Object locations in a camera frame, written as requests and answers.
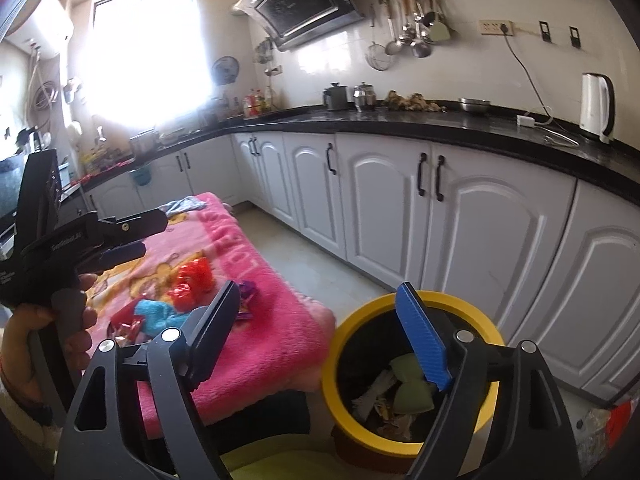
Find blue knitted scrub cloth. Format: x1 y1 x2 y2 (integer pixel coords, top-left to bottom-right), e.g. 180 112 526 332
134 299 190 338

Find purple snack wrapper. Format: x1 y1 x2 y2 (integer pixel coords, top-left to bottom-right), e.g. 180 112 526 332
235 281 258 322

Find green trash in bin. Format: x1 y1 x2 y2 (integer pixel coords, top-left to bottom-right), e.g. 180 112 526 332
390 353 435 415

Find yellow black trash bin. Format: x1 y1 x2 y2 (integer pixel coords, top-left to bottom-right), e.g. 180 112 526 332
320 288 507 476

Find person left hand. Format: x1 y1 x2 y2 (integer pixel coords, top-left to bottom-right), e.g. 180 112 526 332
1 273 98 411

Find red crumpled plastic bag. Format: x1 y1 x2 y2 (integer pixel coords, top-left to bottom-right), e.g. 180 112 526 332
167 258 215 313

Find teal hanging cup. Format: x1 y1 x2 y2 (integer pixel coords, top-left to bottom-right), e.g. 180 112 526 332
129 164 152 186

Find pink cartoon fleece blanket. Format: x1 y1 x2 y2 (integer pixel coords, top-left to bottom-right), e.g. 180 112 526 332
88 193 335 434

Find light blue cloth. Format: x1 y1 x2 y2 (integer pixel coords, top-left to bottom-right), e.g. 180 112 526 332
158 195 207 219

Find white cabinet door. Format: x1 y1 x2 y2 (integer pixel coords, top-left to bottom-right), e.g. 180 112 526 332
283 132 346 260
336 133 431 288
421 144 576 339

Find white water heater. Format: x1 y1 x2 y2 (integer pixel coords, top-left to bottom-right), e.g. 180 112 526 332
6 0 74 60

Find black countertop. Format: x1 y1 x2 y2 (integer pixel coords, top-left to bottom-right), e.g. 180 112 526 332
80 105 639 205

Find ginger pile on counter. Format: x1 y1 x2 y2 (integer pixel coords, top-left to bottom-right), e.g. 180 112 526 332
383 90 446 113

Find steel bowl on counter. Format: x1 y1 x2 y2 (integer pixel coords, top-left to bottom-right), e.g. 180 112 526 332
458 98 491 115

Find steel teapot on counter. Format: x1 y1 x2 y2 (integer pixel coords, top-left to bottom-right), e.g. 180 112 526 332
352 82 378 113

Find dark pot on counter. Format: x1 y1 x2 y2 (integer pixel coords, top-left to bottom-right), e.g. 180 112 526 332
322 82 349 112

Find white electric kettle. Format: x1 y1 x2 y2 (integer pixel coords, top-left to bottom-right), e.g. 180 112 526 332
579 73 615 144

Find black range hood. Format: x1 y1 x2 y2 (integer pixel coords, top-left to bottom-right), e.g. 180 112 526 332
234 0 363 52

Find hanging strainer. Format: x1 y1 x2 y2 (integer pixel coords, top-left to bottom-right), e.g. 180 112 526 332
366 4 393 72

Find hanging steel ladle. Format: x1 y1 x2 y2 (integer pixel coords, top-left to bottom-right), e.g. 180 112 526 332
409 0 432 58

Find small wall fan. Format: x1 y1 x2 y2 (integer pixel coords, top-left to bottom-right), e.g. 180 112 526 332
212 55 240 86

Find white wall power outlet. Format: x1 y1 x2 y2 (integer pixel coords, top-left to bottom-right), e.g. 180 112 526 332
478 20 513 36

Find black power cable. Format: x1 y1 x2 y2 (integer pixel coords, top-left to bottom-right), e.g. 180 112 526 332
501 29 582 149

